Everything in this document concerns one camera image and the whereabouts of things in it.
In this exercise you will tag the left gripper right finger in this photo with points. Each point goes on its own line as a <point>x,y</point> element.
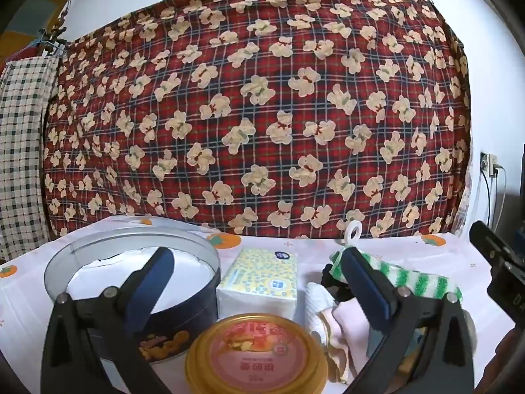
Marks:
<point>444,363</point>

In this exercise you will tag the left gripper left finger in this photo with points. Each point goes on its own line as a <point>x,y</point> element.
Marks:
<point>70,363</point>

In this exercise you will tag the green white striped towel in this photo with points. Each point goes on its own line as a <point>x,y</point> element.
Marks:
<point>421,284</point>

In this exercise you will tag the pink cloth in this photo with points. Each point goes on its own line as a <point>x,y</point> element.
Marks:
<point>346,339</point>

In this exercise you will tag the white knit cloth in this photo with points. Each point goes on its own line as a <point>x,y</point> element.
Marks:
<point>317,299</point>

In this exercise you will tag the white persimmon print tablecloth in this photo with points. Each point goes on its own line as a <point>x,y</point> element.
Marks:
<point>26,306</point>

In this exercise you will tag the round metal cookie tin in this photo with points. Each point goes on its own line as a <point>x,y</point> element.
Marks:
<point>186,307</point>

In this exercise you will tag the yellow lidded round container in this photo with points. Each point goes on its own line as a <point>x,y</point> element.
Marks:
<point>256,353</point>

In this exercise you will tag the yellow patterned tissue pack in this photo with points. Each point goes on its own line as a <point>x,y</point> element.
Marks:
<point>259,281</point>

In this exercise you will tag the red plaid bear blanket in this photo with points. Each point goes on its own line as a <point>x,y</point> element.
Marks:
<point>269,118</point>

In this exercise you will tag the green white checked cloth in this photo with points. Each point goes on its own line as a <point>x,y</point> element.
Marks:
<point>26,89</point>

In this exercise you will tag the coat rack hooks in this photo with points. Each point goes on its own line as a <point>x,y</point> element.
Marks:
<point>49,40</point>

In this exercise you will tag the wooden door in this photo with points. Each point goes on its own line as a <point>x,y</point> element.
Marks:
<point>25,26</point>

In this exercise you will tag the wall power socket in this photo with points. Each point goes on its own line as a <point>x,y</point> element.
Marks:
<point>488,164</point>

